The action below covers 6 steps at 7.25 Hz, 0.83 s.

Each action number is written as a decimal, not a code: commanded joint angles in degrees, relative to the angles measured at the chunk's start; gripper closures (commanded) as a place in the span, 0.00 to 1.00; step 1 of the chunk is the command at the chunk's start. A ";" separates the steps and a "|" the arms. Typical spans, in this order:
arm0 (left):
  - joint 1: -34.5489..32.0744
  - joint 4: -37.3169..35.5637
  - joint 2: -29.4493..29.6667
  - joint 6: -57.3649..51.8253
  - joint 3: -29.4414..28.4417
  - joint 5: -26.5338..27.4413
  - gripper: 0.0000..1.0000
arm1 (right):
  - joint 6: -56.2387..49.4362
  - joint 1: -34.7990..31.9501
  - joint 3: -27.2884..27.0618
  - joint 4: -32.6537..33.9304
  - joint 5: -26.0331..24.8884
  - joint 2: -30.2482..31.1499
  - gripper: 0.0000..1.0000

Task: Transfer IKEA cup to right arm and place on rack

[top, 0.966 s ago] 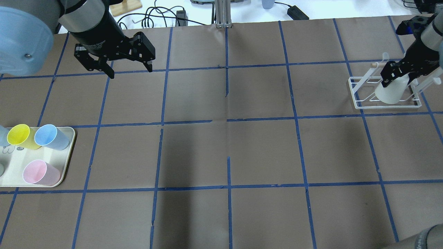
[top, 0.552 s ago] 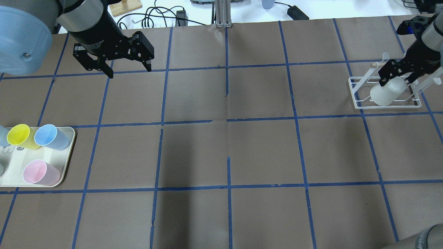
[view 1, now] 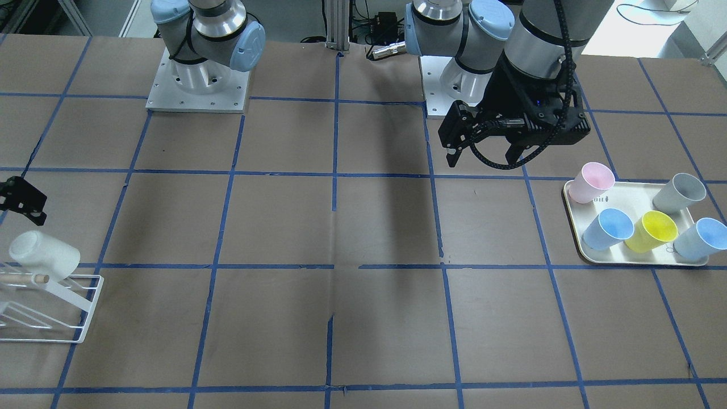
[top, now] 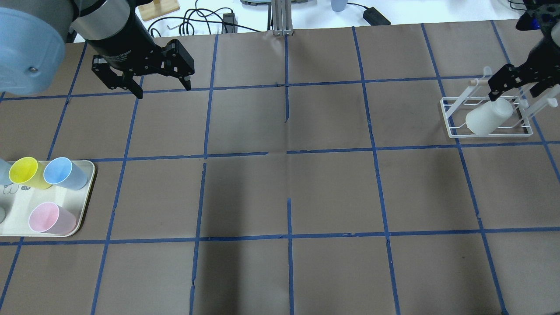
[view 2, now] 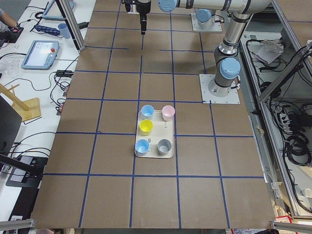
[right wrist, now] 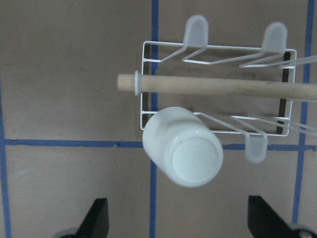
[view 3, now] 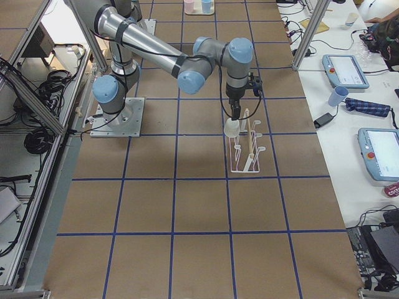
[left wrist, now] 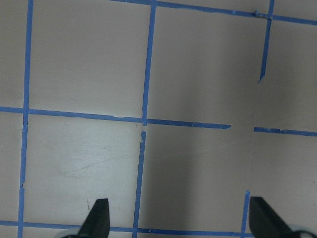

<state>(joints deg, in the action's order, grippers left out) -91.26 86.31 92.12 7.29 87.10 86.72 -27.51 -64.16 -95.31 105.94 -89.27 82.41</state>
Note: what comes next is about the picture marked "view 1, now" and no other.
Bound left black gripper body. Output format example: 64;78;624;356
475;57;575;147

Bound pale green white cup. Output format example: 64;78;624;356
9;230;80;282

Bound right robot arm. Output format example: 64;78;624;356
147;1;266;113

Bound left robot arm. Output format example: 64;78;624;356
404;1;613;170

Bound pink plastic cup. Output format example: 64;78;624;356
567;161;616;204

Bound blue plastic cup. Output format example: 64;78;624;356
582;208;634;251

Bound yellow plastic cup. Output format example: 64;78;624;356
625;210;679;253

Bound grey plastic cup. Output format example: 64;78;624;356
652;173;707;214

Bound light blue cup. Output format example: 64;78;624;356
674;218;726;260

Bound cream plastic tray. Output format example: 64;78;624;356
562;181;709;266

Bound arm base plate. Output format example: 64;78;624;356
420;56;491;119
145;50;250;114

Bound white wire cup rack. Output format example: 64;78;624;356
1;264;104;344

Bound aluminium frame post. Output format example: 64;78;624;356
324;0;350;53

